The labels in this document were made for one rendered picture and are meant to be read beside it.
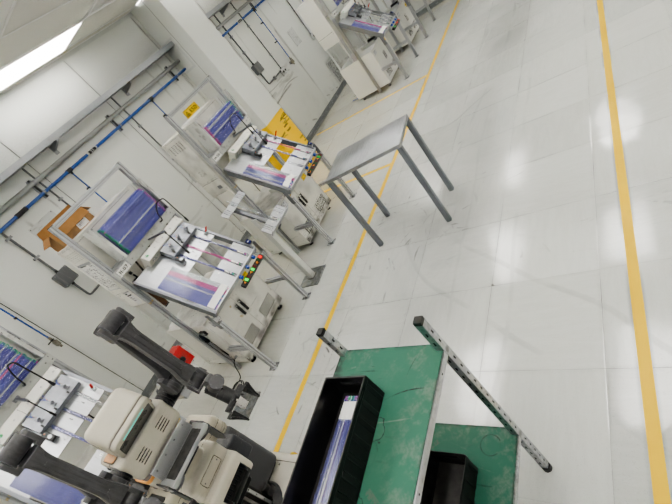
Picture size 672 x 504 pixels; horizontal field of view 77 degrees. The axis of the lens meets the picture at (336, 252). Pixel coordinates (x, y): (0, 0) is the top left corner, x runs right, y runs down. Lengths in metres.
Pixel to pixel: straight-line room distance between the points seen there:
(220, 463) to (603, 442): 1.62
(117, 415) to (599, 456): 1.90
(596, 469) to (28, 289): 4.61
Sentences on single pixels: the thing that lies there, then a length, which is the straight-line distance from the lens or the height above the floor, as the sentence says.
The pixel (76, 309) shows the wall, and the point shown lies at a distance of 5.04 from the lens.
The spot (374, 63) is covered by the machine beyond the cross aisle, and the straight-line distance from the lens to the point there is 7.23.
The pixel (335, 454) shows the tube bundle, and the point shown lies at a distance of 1.41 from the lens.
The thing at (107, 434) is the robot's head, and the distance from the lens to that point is 1.84.
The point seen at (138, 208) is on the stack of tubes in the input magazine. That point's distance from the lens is 3.77.
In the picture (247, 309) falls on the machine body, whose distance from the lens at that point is 3.94.
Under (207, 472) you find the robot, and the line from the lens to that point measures 2.10.
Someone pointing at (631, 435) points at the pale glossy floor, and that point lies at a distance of 2.20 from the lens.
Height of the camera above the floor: 1.99
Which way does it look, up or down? 28 degrees down
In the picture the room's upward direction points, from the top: 43 degrees counter-clockwise
